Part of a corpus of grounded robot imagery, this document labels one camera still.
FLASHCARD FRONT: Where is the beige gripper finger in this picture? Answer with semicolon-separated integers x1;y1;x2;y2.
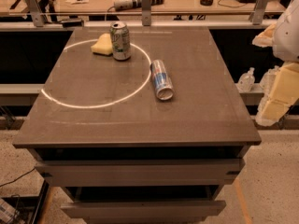
255;62;299;126
252;23;277;48

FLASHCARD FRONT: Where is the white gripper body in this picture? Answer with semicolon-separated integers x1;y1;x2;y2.
273;0;299;63

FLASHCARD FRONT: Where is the silver blue redbull can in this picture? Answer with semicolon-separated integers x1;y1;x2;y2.
150;60;174;101

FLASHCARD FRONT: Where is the green white soda can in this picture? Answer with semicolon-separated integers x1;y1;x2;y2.
109;21;131;61

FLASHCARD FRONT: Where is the yellow sponge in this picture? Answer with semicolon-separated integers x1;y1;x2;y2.
91;34;113;55

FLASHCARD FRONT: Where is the grey drawer cabinet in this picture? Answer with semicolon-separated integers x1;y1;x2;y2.
14;27;261;224

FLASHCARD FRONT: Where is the black floor crate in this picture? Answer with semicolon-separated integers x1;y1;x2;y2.
0;181;49;224

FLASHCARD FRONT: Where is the grey metal bracket middle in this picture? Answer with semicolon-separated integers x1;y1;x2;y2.
141;0;151;26

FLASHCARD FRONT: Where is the grey metal bracket left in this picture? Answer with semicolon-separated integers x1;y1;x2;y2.
24;0;45;27

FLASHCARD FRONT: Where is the black floor cable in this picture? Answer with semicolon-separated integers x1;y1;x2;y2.
0;167;36;189

